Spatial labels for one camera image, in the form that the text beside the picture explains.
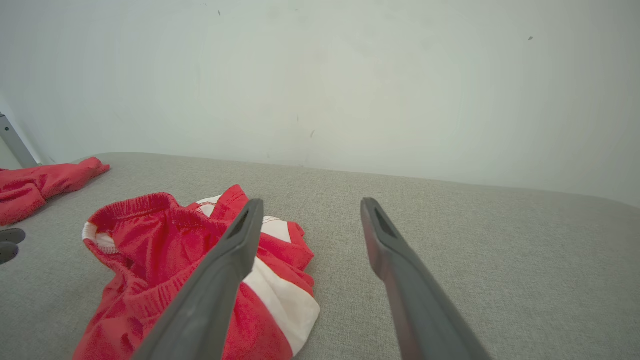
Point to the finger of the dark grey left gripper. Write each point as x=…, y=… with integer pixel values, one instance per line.
x=6, y=252
x=11, y=236

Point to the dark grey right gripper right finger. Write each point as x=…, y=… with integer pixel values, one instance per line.
x=420, y=310

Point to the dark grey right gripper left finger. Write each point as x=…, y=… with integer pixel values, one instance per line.
x=210, y=300

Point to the red basketball jersey white trim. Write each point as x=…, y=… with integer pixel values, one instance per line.
x=35, y=187

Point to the red shorts with white stripes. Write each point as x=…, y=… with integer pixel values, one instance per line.
x=150, y=250

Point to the grey fabric sofa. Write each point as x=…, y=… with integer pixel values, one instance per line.
x=475, y=250

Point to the grey metal pole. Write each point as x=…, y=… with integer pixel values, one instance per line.
x=15, y=142

